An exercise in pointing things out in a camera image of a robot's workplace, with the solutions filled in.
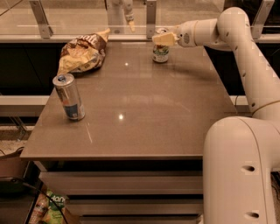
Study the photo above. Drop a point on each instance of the green snack bag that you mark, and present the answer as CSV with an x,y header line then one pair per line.
x,y
56,208

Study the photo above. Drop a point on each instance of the metal railing post right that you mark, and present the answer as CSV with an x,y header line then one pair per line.
x,y
261,17

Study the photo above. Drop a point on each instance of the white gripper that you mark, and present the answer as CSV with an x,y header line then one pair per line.
x,y
184,37

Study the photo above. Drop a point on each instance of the grey drawer cabinet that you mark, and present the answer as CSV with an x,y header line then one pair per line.
x,y
138,150

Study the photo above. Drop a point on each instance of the brown bag on floor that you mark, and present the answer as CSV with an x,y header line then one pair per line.
x,y
12,166

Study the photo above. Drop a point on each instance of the metal railing post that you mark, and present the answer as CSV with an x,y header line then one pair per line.
x,y
151,9
261,17
44,28

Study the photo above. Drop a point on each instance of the white green 7up can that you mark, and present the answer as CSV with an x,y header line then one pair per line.
x,y
160,52

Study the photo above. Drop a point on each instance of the metal railing post left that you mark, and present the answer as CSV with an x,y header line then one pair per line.
x,y
44,28

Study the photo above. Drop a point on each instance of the metal railing post middle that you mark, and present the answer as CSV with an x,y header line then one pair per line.
x,y
151,9

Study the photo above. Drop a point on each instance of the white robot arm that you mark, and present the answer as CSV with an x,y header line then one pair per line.
x,y
240,152

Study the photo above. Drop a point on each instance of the brown yellow chip bag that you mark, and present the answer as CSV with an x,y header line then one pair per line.
x,y
83,53

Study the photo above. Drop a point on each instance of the silver blue redbull can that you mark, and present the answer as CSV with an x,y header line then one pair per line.
x,y
69,96

